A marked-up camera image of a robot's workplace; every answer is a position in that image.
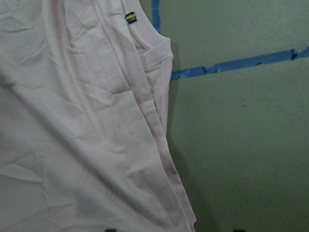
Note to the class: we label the pink Snoopy t-shirt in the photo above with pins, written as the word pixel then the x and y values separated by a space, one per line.
pixel 84 88

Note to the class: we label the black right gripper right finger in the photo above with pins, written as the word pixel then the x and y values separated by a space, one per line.
pixel 238 230

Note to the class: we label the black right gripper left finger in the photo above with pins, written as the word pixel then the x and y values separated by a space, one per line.
pixel 111 230

